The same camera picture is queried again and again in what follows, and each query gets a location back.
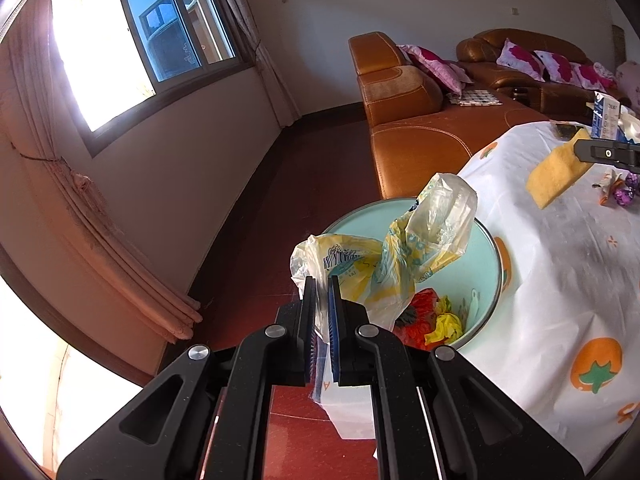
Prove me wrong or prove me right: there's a beige orange paper wrapper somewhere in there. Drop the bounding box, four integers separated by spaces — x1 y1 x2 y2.
592 169 624 206

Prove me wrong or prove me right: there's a purple foil wrapper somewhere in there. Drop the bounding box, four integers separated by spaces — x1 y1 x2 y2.
612 172 639 207

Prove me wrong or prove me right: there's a yellow sponge cloth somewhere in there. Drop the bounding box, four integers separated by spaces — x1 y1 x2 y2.
526 128 593 210

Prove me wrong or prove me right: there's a red plastic bag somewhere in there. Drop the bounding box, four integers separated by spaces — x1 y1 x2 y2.
393 288 439 351

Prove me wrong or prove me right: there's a white yellow plastic bag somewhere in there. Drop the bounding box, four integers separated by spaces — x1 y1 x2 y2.
290 174 477 340

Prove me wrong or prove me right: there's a teal cartoon trash bin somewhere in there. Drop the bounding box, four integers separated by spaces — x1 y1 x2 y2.
319 196 504 351

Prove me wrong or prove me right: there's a tall white milk carton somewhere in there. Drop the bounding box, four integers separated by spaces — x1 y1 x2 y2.
591 91 620 141

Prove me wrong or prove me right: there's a seaweed snack packet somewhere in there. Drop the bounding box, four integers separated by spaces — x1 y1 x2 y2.
551 120 590 142

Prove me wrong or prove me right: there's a pink garment on chair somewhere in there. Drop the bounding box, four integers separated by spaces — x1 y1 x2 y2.
615 61 640 113

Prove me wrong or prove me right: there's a pink white pillow right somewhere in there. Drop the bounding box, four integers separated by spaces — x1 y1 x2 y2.
570 62 617 92

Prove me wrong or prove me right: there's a pink white pillow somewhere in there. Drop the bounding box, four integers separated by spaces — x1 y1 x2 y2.
570 62 617 92
534 50 582 88
497 38 545 82

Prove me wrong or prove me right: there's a pink white pillow middle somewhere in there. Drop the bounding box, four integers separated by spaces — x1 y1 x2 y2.
534 50 582 88

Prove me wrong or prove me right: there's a pink white pillow left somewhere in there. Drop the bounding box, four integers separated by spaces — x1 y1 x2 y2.
497 38 545 82

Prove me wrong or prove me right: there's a white orange-print tablecloth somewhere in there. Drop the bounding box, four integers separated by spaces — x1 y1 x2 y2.
449 120 640 476

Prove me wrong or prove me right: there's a checkered cloth on sofa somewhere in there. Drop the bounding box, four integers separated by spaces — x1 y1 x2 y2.
447 89 502 107

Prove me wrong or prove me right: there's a brown leather back sofa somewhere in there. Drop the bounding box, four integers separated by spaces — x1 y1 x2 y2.
456 28 631 125

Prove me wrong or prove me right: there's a pink pillow on chaise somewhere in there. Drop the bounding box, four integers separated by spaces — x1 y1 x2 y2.
398 44 473 96

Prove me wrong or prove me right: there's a brown leather chaise sofa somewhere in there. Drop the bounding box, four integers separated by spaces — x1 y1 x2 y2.
348 32 547 198

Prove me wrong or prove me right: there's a pink right curtain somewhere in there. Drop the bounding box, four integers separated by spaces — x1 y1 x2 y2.
227 0 300 128

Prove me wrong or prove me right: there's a pink curtain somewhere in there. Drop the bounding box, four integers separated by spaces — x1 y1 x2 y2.
1 0 202 344
227 0 300 128

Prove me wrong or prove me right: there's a pink left curtain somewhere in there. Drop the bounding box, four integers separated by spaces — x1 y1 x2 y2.
1 0 202 344

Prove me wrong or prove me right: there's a window with dark frame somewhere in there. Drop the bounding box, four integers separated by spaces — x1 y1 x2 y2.
51 0 250 156

